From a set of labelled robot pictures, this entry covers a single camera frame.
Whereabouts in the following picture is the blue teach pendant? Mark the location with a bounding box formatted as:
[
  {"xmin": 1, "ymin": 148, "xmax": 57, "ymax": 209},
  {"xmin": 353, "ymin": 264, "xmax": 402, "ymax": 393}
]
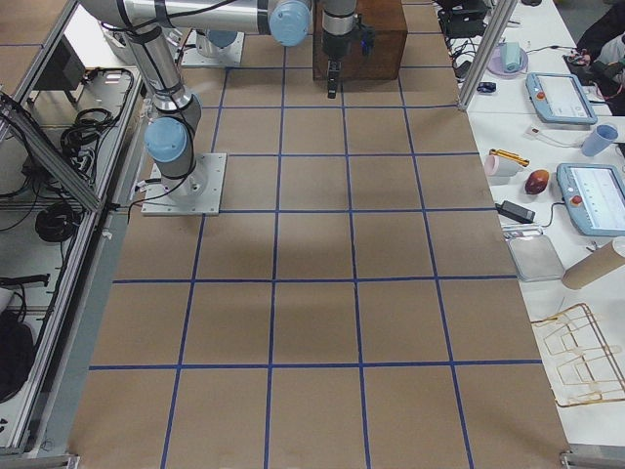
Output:
[
  {"xmin": 556, "ymin": 163, "xmax": 624, "ymax": 236},
  {"xmin": 525, "ymin": 72, "xmax": 598, "ymax": 125}
]

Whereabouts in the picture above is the near blue teach pendant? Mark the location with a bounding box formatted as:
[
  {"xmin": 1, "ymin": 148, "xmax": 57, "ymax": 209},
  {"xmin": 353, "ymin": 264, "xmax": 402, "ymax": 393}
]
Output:
[{"xmin": 556, "ymin": 163, "xmax": 624, "ymax": 236}]

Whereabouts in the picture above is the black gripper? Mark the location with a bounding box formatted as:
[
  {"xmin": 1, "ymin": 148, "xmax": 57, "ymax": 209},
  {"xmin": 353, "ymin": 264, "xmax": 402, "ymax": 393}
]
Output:
[{"xmin": 322, "ymin": 10, "xmax": 353, "ymax": 99}]

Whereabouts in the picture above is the red mango fruit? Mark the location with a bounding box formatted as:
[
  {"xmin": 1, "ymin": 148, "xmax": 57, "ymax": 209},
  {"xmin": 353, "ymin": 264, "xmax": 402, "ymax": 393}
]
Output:
[{"xmin": 524, "ymin": 169, "xmax": 550, "ymax": 195}]

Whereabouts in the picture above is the teal box on plate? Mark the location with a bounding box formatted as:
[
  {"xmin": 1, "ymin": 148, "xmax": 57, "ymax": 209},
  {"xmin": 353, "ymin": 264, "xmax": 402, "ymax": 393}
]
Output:
[{"xmin": 500, "ymin": 42, "xmax": 521, "ymax": 73}]

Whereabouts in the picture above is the light blue plastic cup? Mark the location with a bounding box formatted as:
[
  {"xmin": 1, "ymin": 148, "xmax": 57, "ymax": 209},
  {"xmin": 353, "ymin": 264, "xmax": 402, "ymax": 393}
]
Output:
[{"xmin": 581, "ymin": 123, "xmax": 618, "ymax": 157}]

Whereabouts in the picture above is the dark wooden drawer box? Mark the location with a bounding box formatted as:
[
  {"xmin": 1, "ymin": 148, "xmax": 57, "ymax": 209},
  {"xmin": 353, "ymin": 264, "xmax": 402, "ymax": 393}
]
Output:
[{"xmin": 340, "ymin": 0, "xmax": 407, "ymax": 81}]

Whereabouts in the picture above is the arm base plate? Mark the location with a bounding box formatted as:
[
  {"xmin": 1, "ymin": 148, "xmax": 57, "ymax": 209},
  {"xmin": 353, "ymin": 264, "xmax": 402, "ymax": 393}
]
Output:
[
  {"xmin": 182, "ymin": 30, "xmax": 244, "ymax": 67},
  {"xmin": 141, "ymin": 153, "xmax": 227, "ymax": 216}
]

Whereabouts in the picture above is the purple plate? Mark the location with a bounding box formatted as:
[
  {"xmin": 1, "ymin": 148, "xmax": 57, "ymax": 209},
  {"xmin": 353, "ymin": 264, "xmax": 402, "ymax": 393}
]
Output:
[{"xmin": 487, "ymin": 44, "xmax": 528, "ymax": 77}]

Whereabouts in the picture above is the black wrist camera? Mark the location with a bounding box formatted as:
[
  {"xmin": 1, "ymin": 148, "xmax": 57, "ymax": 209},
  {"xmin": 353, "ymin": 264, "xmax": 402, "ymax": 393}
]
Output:
[{"xmin": 356, "ymin": 14, "xmax": 376, "ymax": 57}]

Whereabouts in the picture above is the black power adapter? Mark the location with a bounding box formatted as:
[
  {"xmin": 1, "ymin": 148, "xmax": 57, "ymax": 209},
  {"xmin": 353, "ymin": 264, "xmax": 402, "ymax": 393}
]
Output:
[{"xmin": 495, "ymin": 200, "xmax": 535, "ymax": 224}]

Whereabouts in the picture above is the gold wire rack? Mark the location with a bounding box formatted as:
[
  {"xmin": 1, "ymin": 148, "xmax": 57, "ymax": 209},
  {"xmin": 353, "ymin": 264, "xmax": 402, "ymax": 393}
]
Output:
[{"xmin": 531, "ymin": 303, "xmax": 624, "ymax": 408}]

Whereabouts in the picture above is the cardboard tube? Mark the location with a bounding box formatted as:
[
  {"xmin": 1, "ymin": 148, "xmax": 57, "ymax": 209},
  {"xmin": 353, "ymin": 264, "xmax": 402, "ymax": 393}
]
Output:
[{"xmin": 562, "ymin": 236, "xmax": 624, "ymax": 289}]

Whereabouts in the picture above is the grey metal tray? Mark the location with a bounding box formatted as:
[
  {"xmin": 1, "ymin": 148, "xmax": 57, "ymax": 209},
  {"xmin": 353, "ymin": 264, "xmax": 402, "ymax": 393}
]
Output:
[{"xmin": 507, "ymin": 235, "xmax": 564, "ymax": 282}]

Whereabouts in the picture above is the gold metal tool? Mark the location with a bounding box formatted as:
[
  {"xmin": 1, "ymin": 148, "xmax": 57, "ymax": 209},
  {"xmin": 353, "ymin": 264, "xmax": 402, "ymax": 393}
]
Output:
[{"xmin": 489, "ymin": 149, "xmax": 529, "ymax": 167}]

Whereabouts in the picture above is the aluminium frame post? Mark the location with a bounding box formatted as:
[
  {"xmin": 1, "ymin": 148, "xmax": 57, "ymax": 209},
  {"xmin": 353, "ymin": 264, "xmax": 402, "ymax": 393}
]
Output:
[{"xmin": 458, "ymin": 0, "xmax": 517, "ymax": 111}]

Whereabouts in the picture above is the far blue teach pendant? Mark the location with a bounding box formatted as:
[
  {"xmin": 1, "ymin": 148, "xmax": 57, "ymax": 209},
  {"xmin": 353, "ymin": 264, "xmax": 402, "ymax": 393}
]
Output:
[{"xmin": 525, "ymin": 72, "xmax": 598, "ymax": 125}]

